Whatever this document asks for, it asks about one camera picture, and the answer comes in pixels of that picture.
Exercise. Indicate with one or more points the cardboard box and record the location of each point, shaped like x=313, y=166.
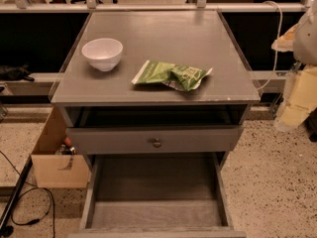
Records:
x=55, y=170

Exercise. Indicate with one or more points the round metal drawer knob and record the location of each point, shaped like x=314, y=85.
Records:
x=157, y=143

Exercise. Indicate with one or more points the grey wooden drawer cabinet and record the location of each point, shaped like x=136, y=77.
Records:
x=88, y=98

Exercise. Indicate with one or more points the white bowl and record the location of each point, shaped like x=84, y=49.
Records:
x=103, y=54

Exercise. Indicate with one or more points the green jalapeno chip bag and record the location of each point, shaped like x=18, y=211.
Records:
x=177, y=76

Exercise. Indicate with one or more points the black object on ledge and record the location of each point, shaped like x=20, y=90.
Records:
x=14, y=73

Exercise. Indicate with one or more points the closed grey top drawer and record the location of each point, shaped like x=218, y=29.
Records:
x=102, y=141

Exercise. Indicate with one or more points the items inside cardboard box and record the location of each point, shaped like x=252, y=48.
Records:
x=66, y=148

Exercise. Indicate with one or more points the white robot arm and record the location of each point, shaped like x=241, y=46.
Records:
x=300, y=89

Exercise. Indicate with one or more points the open grey middle drawer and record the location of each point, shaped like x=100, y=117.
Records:
x=156, y=196

